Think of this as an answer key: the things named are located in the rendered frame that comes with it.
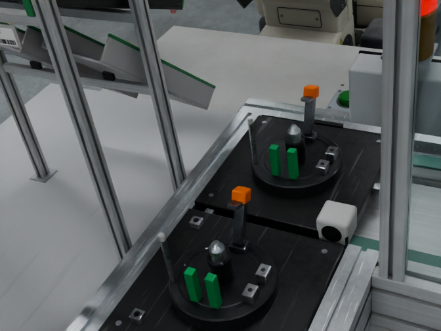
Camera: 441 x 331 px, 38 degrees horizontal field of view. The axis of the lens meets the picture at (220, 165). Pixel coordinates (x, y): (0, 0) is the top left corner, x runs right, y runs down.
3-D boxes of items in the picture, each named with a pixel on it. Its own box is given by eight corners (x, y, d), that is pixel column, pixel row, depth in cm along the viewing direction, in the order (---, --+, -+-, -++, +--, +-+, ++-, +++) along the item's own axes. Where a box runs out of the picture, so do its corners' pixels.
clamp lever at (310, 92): (304, 131, 103) (308, 84, 101) (315, 132, 102) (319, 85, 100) (296, 136, 100) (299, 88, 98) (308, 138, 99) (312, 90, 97)
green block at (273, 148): (274, 170, 98) (271, 143, 94) (281, 171, 97) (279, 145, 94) (271, 175, 97) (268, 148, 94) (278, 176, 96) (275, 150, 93)
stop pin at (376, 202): (374, 201, 98) (374, 182, 96) (382, 203, 98) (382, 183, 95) (371, 207, 97) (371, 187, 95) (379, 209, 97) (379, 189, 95)
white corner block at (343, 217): (327, 219, 93) (326, 198, 91) (357, 226, 91) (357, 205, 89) (315, 241, 90) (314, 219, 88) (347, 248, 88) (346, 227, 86)
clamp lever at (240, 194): (235, 238, 86) (238, 184, 84) (249, 242, 85) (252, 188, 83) (222, 248, 83) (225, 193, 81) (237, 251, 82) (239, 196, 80)
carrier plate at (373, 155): (259, 123, 115) (258, 113, 113) (394, 146, 104) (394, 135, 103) (195, 211, 99) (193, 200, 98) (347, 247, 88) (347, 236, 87)
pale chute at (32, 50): (88, 83, 127) (96, 62, 127) (137, 98, 120) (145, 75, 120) (-32, 37, 104) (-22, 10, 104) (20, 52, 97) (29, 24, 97)
